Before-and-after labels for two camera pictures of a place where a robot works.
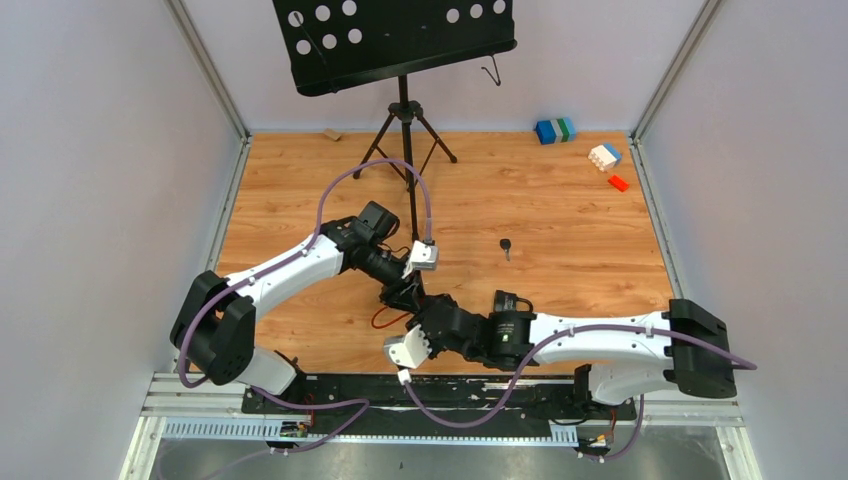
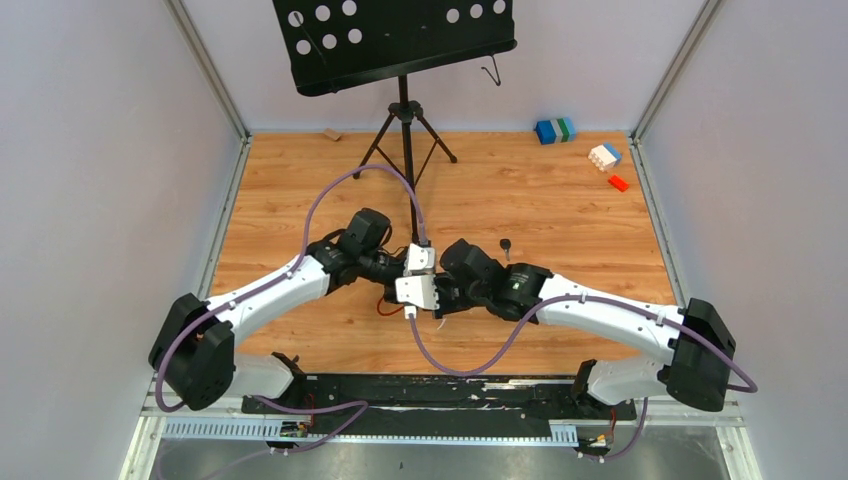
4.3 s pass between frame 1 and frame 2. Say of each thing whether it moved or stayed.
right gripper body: moved
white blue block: stayed
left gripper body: stayed
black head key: stayed
